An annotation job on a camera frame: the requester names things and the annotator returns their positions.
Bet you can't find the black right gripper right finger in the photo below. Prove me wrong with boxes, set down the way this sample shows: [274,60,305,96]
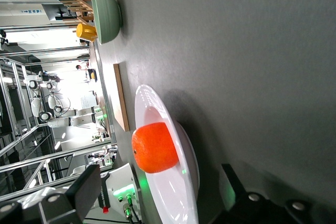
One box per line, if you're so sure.
[209,163,318,224]

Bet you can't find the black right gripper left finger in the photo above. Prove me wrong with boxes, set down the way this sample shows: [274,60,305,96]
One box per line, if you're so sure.
[39,165,102,224]

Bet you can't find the white round plate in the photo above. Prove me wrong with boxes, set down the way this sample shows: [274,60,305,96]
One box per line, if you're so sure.
[134,84,200,224]

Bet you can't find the orange fruit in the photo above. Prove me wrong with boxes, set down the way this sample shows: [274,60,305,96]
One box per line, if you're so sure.
[131,122,180,174]

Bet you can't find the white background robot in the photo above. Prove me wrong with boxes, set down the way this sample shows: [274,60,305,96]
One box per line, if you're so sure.
[25,71,97,128]

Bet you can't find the wooden cutting board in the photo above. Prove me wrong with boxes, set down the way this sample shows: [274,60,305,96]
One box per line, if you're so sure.
[112,63,131,132]

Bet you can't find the yellow cup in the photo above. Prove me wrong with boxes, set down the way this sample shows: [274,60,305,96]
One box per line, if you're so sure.
[76,23,98,42]

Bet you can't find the pale green bowl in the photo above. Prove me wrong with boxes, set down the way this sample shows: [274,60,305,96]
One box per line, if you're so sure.
[90,0,123,45]

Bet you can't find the aluminium frame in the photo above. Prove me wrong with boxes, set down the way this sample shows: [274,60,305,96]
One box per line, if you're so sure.
[0,42,118,201]

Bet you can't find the black left base cables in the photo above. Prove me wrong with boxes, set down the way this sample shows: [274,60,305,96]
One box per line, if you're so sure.
[122,194,144,224]

